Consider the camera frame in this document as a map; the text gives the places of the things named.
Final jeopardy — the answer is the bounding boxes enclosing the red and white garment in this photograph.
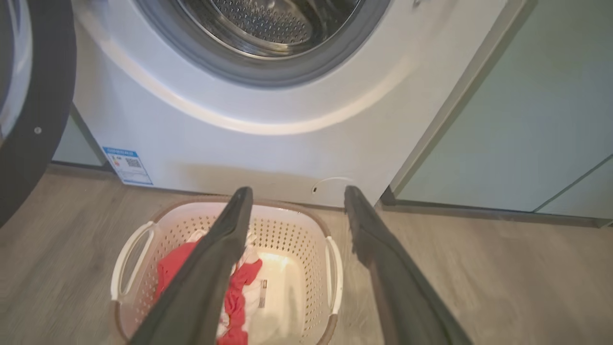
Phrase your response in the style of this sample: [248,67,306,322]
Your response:
[153,241,263,345]

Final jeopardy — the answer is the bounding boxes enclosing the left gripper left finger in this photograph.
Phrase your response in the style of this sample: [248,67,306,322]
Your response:
[128,186,253,345]

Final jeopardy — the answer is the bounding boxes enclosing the white Hisense washing machine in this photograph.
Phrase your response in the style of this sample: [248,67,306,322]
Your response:
[72,0,508,209]

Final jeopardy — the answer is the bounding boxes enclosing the blue energy label sticker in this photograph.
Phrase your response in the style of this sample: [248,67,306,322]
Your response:
[102,147,154,186]

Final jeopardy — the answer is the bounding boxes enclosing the dark round washer door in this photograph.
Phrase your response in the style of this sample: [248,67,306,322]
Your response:
[0,0,77,228]

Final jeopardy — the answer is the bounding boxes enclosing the stainless steel washing machine drum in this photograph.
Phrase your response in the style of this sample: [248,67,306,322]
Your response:
[177,0,362,59]

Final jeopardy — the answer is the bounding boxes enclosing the round white filter cover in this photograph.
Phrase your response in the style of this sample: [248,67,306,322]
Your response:
[310,176,355,207]

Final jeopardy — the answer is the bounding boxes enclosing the beige garment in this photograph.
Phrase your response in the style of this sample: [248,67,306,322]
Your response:
[187,229,260,278]

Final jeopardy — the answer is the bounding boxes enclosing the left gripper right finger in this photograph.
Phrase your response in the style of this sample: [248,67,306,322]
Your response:
[344,185,474,345]

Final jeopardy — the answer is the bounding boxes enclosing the white perforated laundry basket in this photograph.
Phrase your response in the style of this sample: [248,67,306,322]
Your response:
[110,194,344,345]

